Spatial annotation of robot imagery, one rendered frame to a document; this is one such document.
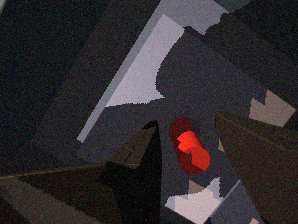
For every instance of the red peg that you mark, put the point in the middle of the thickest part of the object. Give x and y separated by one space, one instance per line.
192 156

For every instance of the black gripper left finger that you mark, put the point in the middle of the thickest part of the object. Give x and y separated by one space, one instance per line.
124 189

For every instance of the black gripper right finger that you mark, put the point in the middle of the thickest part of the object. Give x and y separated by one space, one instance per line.
265 158

